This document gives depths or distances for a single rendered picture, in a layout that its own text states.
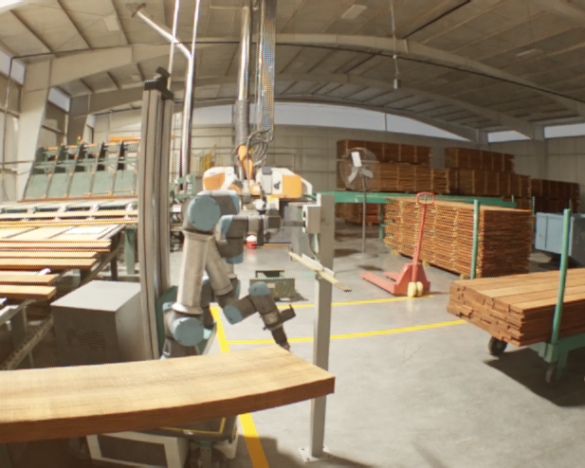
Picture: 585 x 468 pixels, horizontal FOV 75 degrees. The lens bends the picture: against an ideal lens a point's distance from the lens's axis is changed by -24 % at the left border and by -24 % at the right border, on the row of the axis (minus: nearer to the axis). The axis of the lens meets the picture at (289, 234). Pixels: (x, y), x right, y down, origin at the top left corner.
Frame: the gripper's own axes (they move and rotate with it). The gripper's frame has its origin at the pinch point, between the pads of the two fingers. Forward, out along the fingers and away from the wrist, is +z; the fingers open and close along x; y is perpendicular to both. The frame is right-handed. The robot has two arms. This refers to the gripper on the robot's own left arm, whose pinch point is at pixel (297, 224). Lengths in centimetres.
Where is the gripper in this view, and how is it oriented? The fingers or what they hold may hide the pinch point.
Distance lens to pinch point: 204.3
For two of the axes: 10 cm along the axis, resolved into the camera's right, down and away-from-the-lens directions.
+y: -0.3, -10.0, 0.9
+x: -2.1, 0.9, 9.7
